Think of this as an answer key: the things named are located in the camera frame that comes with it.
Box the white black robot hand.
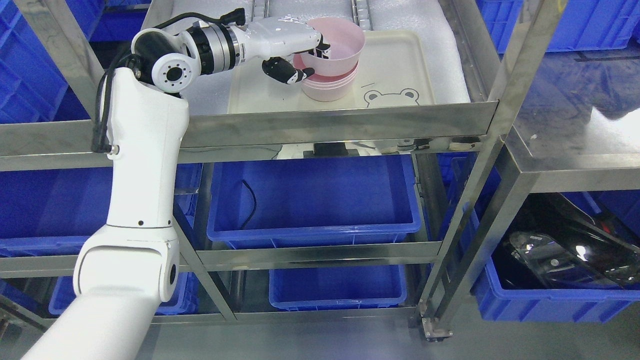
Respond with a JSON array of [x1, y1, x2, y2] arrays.
[[229, 16, 331, 85]]

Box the pink ikea bowl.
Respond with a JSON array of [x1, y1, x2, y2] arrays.
[[300, 17, 366, 76]]

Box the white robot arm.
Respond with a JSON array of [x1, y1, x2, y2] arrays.
[[23, 7, 246, 360]]

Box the blue crate middle shelf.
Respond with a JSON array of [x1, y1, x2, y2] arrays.
[[206, 155, 422, 249]]

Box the blue crate shelf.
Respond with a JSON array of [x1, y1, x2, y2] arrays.
[[269, 265, 408, 312], [206, 155, 422, 249]]

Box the blue crate bottom shelf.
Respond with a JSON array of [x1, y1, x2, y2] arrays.
[[269, 265, 408, 312]]

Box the steel shelf rack left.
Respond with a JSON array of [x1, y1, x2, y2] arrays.
[[0, 0, 571, 326]]

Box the steel shelf rack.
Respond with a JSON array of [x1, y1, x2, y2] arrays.
[[410, 45, 640, 341], [0, 0, 571, 326]]

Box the steel shelf rack right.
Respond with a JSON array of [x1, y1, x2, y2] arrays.
[[410, 45, 640, 341]]

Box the stacked pink bowls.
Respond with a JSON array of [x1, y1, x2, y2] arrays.
[[294, 54, 359, 102]]

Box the cream bear tray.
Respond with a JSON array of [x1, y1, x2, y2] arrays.
[[227, 30, 435, 114]]

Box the blue crate lower left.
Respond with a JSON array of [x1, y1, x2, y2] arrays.
[[0, 163, 203, 258]]

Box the black motorcycle helmet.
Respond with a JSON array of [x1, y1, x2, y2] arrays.
[[492, 193, 639, 290]]

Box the blue crate holding helmet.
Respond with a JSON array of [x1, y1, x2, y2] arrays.
[[450, 159, 640, 324]]

